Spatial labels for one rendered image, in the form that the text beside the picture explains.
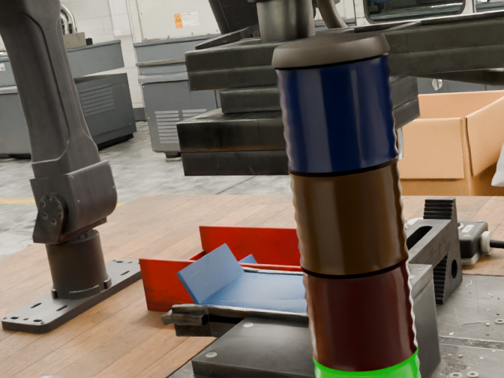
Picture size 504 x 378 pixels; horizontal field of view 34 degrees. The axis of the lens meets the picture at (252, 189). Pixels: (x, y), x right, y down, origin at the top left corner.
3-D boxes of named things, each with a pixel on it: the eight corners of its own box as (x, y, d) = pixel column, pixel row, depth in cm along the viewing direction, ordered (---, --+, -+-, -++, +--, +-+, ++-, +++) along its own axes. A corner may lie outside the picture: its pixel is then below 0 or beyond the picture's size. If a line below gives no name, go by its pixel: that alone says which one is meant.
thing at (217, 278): (227, 275, 70) (222, 242, 70) (397, 286, 62) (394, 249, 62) (181, 307, 65) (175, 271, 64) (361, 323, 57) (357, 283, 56)
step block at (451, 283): (435, 279, 86) (427, 196, 84) (463, 280, 84) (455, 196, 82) (414, 302, 81) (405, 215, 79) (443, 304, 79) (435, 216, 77)
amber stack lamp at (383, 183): (328, 236, 31) (317, 151, 31) (423, 240, 29) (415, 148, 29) (280, 271, 28) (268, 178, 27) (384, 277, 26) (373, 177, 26)
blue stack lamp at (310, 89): (316, 147, 31) (305, 58, 30) (414, 145, 29) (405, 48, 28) (267, 172, 27) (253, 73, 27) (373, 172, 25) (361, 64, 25)
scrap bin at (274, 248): (208, 271, 99) (199, 224, 97) (405, 284, 86) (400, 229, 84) (147, 310, 89) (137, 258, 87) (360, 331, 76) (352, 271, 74)
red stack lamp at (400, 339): (338, 322, 32) (328, 241, 31) (432, 330, 30) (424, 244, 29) (293, 364, 29) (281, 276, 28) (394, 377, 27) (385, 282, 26)
